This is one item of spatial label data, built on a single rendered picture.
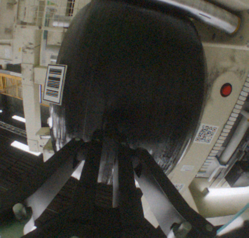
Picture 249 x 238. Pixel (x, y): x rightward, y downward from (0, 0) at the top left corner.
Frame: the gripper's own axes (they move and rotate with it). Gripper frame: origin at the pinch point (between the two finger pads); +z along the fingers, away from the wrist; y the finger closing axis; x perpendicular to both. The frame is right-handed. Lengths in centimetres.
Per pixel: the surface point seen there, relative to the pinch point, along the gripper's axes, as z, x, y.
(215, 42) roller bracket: 20.8, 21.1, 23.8
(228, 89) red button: 21.2, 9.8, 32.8
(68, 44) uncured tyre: 7.9, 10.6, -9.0
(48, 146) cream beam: 58, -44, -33
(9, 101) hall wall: 1159, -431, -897
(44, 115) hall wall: 1099, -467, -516
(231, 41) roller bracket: 14.1, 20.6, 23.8
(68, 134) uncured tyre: 4.2, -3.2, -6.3
